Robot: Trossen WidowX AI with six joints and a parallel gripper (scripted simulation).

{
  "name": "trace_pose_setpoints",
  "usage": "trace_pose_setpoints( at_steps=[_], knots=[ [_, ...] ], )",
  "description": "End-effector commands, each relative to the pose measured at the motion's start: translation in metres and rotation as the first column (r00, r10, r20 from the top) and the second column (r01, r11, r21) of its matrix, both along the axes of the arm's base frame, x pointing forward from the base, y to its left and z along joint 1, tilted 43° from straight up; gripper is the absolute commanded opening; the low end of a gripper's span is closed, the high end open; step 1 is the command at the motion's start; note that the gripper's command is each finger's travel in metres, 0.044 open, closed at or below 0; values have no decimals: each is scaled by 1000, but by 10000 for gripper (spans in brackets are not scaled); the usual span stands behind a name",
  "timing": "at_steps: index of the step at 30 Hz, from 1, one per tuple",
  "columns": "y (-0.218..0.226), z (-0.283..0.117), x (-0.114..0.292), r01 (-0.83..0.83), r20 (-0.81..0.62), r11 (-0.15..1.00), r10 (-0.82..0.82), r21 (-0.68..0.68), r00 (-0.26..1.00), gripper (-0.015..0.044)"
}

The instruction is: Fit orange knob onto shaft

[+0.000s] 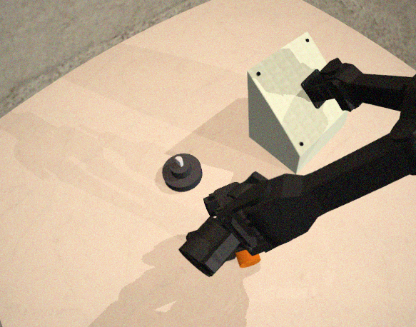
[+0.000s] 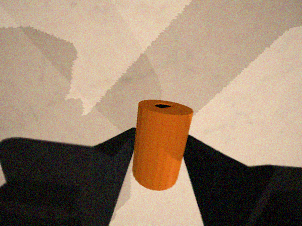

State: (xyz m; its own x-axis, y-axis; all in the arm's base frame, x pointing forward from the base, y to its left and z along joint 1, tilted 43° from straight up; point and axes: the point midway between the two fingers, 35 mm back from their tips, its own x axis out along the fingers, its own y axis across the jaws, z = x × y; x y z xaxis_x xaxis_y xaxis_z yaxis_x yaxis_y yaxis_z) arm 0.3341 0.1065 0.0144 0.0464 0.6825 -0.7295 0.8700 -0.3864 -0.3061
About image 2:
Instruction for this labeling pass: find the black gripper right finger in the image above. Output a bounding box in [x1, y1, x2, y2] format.
[183, 134, 302, 226]

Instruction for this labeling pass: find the orange knob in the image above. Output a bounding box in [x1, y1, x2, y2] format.
[132, 100, 194, 191]

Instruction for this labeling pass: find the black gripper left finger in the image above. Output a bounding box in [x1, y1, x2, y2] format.
[0, 127, 136, 226]

